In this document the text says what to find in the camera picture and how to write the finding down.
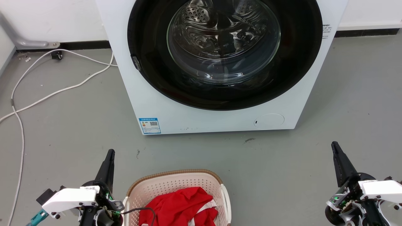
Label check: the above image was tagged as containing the beige plastic laundry basket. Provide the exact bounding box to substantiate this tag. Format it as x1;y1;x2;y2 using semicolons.
122;169;232;226

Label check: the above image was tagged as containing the black round washer door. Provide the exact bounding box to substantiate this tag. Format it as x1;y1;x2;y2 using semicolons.
127;0;323;111

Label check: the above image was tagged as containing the grey wall pipe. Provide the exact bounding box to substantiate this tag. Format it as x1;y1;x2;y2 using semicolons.
0;12;61;49

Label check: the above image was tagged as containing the teal cable connector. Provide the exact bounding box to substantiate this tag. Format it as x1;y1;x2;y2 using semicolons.
26;210;49;226

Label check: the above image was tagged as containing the thick white power cable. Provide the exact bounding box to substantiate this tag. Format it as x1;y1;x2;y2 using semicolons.
0;50;115;123

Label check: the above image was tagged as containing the round white filter cover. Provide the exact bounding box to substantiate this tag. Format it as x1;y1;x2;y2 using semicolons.
254;113;285;130

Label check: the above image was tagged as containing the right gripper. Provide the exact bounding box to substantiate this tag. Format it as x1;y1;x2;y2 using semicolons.
324;141;393;226

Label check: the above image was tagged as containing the thin white cable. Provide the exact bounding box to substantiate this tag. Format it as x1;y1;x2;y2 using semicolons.
7;49;118;226

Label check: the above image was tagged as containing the blue energy label sticker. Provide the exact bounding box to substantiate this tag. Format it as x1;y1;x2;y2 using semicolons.
139;118;161;135

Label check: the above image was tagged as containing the red garment with white stripe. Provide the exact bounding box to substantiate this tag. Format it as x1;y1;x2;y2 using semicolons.
139;187;219;226

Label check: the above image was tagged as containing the white front-load washing machine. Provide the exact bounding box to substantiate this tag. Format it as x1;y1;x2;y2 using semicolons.
96;0;349;135

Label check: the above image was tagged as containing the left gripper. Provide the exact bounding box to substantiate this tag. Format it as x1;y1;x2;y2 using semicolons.
79;150;125;226

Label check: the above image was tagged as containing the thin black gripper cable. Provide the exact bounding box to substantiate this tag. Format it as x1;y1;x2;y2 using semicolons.
121;207;156;226

